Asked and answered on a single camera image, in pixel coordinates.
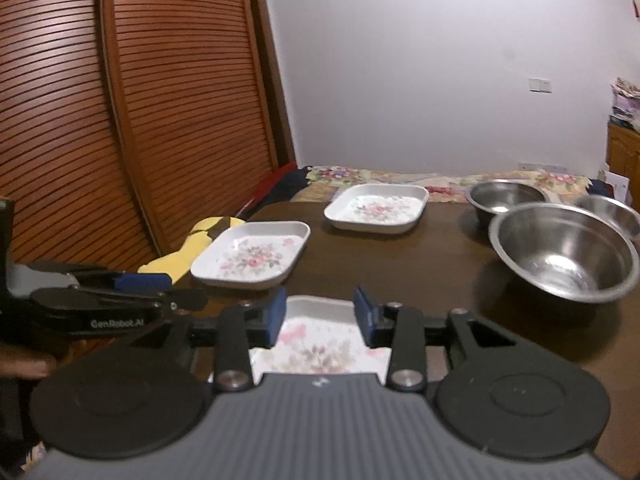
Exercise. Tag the brown louvered wardrobe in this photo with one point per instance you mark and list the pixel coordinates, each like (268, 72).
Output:
(124, 122)

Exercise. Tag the floral bed blanket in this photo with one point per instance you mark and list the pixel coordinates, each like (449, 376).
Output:
(319, 184)

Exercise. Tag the yellow cloth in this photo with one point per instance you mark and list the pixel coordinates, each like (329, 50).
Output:
(177, 264)

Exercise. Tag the large steel bowl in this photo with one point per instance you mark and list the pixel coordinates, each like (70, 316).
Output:
(566, 252)

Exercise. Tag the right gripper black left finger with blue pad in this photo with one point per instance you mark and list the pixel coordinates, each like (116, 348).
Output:
(234, 332)

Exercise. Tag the small steel bowl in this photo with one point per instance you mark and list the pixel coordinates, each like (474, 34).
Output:
(612, 211)

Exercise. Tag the medium steel bowl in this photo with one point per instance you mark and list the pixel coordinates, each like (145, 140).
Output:
(493, 197)

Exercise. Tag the pile of papers on cabinet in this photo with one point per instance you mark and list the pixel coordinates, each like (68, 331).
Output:
(626, 104)

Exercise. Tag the white paper box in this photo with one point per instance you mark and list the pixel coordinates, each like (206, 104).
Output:
(620, 186)

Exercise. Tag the wooden side cabinet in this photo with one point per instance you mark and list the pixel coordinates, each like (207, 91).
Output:
(623, 156)

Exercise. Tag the white floral square plate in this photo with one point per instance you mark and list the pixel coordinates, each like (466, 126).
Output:
(378, 208)
(319, 336)
(254, 256)

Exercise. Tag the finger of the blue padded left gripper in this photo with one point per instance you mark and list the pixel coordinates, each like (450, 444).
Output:
(128, 283)

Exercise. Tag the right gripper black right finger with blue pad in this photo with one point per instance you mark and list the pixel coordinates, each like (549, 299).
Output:
(407, 332)

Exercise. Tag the white wall switch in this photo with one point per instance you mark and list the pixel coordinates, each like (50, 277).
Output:
(538, 85)

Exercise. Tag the white wall socket strip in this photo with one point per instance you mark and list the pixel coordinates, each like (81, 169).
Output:
(539, 166)

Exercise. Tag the person's left hand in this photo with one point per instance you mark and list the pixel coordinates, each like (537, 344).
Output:
(26, 364)

